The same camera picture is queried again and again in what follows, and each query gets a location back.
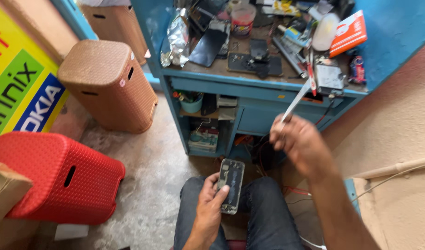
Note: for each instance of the person's dark jeans legs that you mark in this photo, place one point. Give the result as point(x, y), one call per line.
point(268, 215)

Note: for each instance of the grey metal bar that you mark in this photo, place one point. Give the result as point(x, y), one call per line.
point(288, 55)

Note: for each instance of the person's left hand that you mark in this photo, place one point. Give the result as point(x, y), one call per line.
point(207, 208)

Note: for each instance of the silver metal tweezers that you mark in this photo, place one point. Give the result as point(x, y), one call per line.
point(295, 102)

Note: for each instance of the black phone screen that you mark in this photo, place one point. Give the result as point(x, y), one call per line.
point(207, 48)

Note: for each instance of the white and green carton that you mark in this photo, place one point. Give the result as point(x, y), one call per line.
point(203, 140)

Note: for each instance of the white plastic bottle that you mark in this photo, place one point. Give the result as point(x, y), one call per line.
point(325, 33)

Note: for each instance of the person's right fingers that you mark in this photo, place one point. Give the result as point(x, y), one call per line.
point(279, 133)

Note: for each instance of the yellow printed signboard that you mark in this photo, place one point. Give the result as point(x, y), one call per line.
point(17, 80)

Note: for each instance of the white paper sheet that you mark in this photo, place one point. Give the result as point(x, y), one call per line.
point(71, 232)

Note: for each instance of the beige pipe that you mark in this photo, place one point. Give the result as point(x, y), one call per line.
point(393, 168)

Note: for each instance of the red and blue pack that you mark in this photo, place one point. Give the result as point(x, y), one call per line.
point(357, 69)

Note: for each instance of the teal cup with tools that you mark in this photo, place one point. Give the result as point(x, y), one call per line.
point(191, 103)

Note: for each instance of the dark phone part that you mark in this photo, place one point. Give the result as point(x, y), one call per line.
point(259, 49)

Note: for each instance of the silver foil bag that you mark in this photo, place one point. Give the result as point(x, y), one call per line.
point(176, 41)

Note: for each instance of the silver metal device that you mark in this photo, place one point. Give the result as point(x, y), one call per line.
point(328, 80)

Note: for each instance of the brown plastic stool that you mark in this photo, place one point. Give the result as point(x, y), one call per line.
point(115, 27)
point(104, 86)

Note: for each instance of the orange and white box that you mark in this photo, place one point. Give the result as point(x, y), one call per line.
point(348, 34)

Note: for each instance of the clear jar with red label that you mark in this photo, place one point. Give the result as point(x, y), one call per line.
point(243, 20)

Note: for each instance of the phone body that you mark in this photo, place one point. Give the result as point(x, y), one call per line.
point(231, 185)

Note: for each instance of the red plastic stool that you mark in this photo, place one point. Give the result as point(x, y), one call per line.
point(59, 173)

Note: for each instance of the black pouch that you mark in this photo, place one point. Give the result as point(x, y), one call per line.
point(209, 104)

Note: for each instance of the person's right hand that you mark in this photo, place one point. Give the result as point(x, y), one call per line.
point(302, 145)

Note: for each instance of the brown cardboard box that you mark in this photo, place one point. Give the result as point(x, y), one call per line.
point(5, 191)

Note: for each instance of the black repair mat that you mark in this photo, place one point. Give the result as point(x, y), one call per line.
point(236, 64)

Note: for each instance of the blue wooden workbench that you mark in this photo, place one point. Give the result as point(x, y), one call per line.
point(268, 104)

